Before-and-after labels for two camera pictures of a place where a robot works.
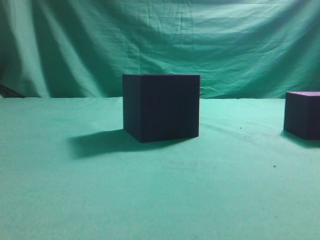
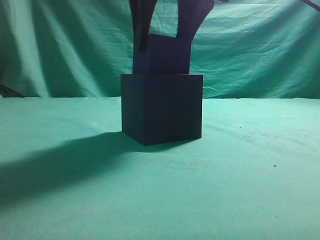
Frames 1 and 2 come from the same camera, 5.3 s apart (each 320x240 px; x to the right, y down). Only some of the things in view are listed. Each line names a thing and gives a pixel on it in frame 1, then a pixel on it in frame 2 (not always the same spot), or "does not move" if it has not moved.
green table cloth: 69,171 does not move
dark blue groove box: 161,107 does not move
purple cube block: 302,114 to 161,55
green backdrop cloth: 241,49 does not move
